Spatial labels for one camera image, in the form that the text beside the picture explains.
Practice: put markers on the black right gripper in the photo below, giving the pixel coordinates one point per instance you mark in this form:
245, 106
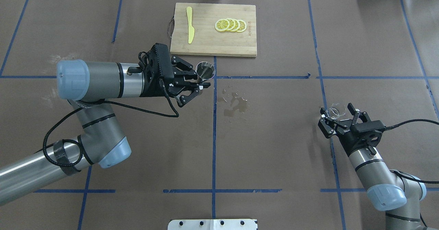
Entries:
345, 137

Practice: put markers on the yellow plastic knife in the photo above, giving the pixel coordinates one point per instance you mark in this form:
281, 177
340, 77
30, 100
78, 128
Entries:
191, 29

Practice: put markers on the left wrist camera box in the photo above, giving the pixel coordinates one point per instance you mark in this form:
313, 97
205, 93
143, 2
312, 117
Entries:
157, 70

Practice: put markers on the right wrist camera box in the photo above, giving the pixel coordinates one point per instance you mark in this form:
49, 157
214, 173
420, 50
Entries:
367, 135

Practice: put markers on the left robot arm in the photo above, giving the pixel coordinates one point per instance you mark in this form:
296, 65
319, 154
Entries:
91, 133

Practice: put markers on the clear glass beaker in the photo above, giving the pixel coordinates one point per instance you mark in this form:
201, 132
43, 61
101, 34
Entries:
336, 111

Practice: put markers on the steel jigger measuring cup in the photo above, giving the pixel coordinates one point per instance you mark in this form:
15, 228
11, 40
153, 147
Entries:
204, 71

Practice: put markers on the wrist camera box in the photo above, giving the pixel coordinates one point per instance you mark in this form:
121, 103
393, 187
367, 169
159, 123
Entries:
157, 70
367, 135

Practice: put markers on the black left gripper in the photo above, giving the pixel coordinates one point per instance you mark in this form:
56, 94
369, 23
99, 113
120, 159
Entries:
153, 88

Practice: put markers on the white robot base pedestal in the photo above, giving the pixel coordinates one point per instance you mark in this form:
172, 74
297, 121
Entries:
213, 224

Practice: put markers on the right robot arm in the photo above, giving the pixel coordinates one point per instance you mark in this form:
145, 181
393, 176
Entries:
397, 194

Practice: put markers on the liquid spill on table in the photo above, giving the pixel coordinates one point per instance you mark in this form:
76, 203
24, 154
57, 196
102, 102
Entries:
232, 103

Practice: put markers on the bamboo cutting board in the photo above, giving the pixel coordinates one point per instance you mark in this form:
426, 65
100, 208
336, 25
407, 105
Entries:
208, 41

